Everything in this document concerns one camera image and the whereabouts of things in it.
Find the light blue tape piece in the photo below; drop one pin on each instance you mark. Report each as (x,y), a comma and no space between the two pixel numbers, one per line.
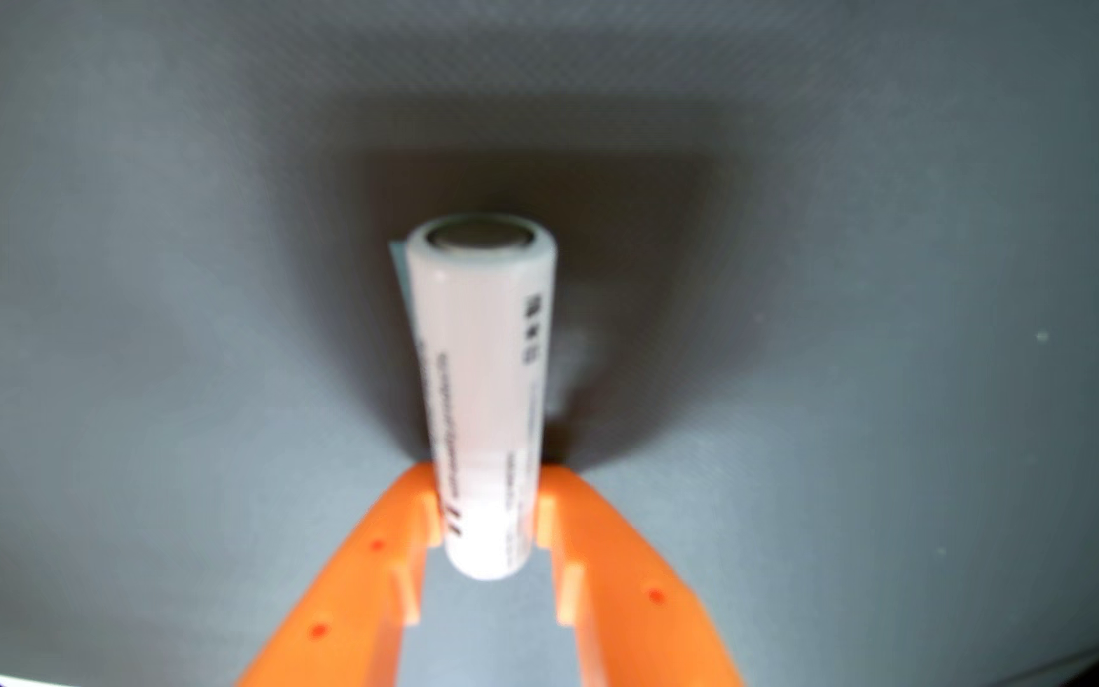
(398,272)

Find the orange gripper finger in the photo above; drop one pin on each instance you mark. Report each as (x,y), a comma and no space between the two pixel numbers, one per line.
(349,601)
(635,611)

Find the white cylindrical battery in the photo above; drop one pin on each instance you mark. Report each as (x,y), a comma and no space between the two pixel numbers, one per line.
(483,382)

